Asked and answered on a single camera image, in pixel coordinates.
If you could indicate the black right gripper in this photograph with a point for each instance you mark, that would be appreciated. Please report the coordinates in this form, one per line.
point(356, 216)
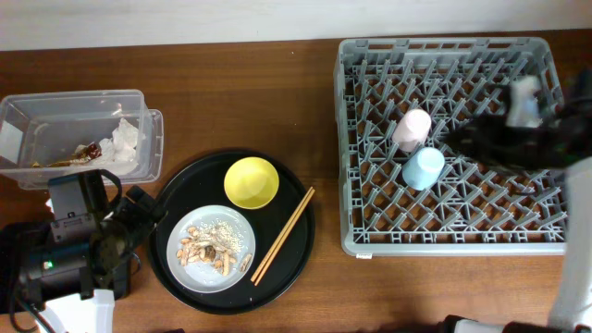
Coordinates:
point(490, 139)

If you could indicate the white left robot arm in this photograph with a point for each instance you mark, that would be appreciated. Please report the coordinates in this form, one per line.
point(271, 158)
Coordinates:
point(69, 271)

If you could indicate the yellow bowl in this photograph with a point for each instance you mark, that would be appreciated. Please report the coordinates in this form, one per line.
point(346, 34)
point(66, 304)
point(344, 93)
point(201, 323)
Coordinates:
point(251, 183)

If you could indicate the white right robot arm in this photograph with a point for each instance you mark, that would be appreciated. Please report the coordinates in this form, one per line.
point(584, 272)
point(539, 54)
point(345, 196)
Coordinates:
point(571, 311)

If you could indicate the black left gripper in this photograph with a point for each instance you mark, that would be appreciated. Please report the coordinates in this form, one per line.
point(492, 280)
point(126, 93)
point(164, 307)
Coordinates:
point(134, 215)

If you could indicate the food scraps on plate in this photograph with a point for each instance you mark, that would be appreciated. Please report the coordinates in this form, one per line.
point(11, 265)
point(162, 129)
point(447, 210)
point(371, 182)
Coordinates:
point(219, 245)

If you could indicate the gold snack wrapper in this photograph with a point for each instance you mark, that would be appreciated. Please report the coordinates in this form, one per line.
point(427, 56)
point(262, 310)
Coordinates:
point(82, 155)

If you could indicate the grey dishwasher rack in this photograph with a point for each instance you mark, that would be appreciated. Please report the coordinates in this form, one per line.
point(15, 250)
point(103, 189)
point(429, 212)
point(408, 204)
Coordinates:
point(471, 209)

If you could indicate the pink cup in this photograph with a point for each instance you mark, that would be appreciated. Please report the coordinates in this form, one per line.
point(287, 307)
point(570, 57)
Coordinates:
point(412, 130)

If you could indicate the white tissue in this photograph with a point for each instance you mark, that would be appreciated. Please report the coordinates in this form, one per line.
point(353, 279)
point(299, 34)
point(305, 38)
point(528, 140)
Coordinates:
point(121, 147)

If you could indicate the black rectangular bin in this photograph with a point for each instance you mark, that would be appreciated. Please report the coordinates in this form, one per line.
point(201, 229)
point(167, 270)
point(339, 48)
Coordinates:
point(10, 243)

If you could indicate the lower wooden chopstick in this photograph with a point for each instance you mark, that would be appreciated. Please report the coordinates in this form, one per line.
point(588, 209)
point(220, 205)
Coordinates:
point(287, 238)

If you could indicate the blue cup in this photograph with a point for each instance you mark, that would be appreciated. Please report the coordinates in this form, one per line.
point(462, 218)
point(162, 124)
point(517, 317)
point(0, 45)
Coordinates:
point(423, 168)

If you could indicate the grey plate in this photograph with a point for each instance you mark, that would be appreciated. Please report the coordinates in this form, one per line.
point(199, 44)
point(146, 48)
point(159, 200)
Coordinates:
point(201, 277)

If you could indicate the clear plastic waste bin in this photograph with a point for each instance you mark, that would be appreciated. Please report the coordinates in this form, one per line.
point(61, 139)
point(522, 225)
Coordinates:
point(48, 127)

